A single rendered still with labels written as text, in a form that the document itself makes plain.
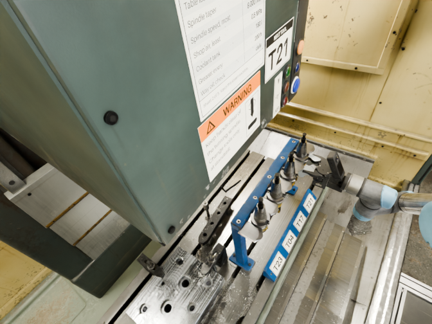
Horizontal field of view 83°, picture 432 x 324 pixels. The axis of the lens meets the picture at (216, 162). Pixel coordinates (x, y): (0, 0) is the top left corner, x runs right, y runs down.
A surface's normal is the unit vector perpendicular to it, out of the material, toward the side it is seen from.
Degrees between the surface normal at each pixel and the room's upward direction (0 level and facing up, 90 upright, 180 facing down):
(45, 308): 0
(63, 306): 0
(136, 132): 90
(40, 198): 90
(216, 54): 90
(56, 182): 90
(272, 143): 24
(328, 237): 8
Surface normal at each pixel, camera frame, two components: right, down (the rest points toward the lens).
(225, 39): 0.81, 0.35
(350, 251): -0.04, -0.76
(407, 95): -0.58, 0.63
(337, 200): -0.35, -0.36
